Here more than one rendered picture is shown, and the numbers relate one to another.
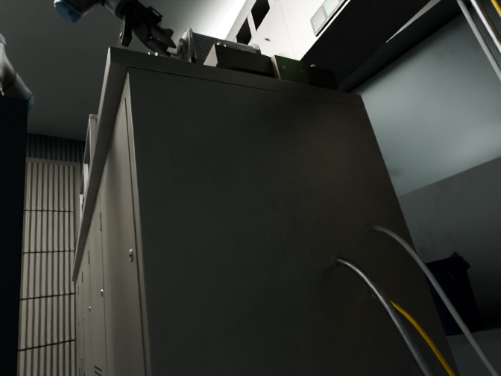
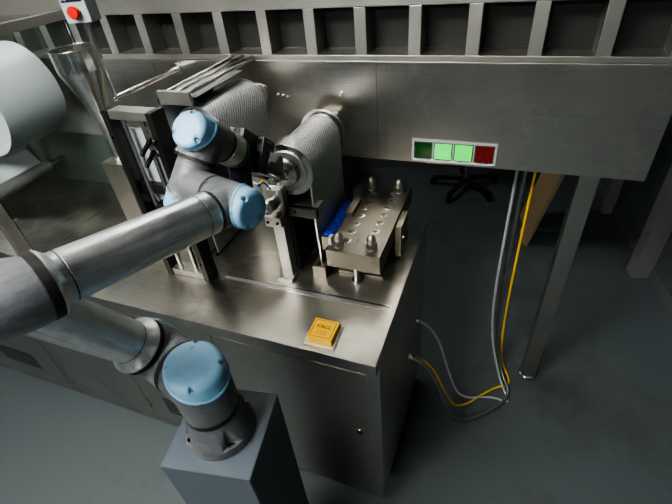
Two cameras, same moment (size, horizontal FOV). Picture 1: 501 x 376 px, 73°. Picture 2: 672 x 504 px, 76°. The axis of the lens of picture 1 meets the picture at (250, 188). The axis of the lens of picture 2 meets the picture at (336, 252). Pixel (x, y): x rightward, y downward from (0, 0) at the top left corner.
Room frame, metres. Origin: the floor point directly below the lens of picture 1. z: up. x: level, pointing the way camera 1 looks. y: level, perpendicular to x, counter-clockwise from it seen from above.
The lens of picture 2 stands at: (-0.01, 0.63, 1.77)
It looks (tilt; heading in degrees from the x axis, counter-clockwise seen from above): 38 degrees down; 326
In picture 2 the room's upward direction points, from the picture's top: 6 degrees counter-clockwise
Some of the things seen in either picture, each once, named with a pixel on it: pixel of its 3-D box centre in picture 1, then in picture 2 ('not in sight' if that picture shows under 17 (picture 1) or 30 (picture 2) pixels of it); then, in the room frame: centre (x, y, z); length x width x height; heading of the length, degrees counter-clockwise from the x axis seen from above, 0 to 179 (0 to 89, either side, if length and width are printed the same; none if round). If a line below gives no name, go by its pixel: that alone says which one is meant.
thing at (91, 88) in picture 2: not in sight; (118, 154); (1.58, 0.41, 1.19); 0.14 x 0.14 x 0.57
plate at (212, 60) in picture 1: (268, 85); (372, 223); (0.84, -0.11, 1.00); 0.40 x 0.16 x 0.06; 121
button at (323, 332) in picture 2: not in sight; (323, 332); (0.65, 0.24, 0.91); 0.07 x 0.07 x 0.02; 31
